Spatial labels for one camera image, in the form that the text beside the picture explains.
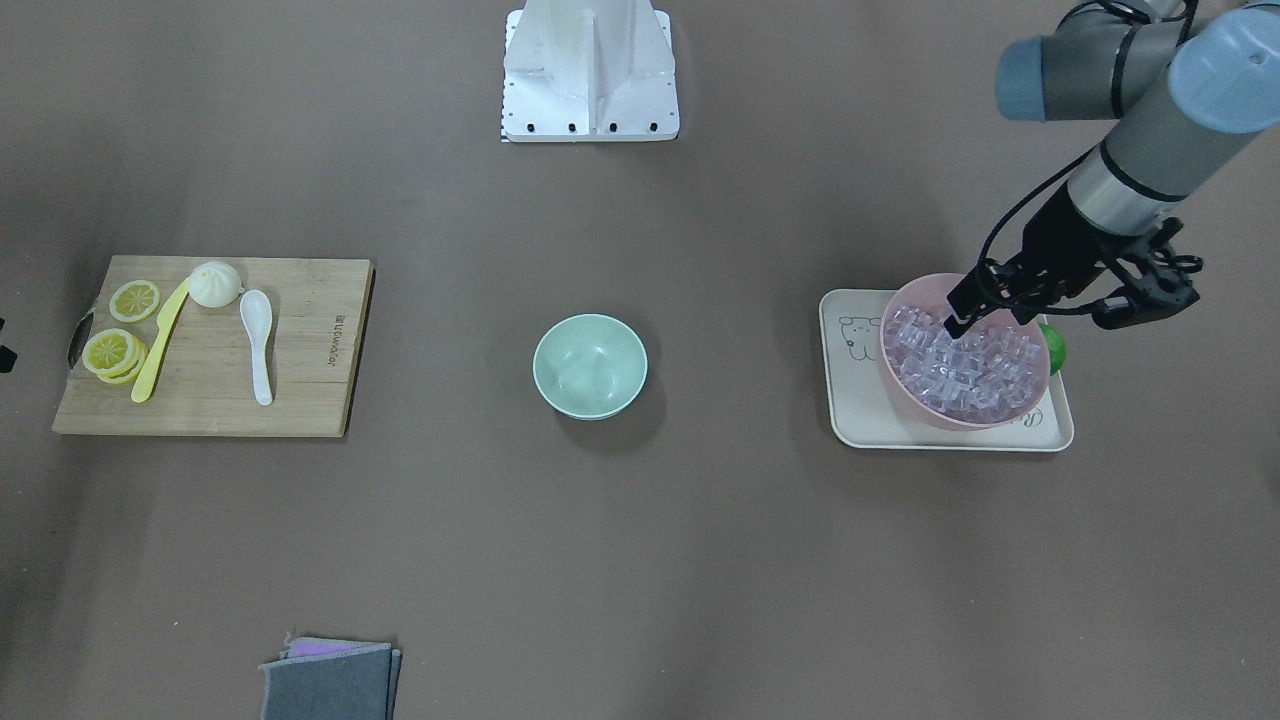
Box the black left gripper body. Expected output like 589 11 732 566
986 184 1126 306

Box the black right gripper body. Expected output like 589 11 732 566
0 343 18 374

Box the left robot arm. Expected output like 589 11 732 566
945 1 1279 338

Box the clear ice cubes pile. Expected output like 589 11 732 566
882 304 1050 425

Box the pink bowl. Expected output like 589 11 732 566
878 273 1052 430

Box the white ceramic spoon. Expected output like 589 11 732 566
239 290 273 406

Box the mint green bowl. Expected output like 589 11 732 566
532 313 649 421

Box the green lime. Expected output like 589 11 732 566
1039 323 1068 375

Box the lower lemon slice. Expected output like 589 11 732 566
97 342 147 386

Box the single lemon slice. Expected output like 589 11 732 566
108 279 163 324

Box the yellow plastic knife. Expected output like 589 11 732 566
131 278 189 404

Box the cream rabbit tray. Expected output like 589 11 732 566
818 290 1075 454

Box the purple cloth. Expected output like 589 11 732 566
280 635 378 660

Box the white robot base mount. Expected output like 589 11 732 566
500 1 681 143

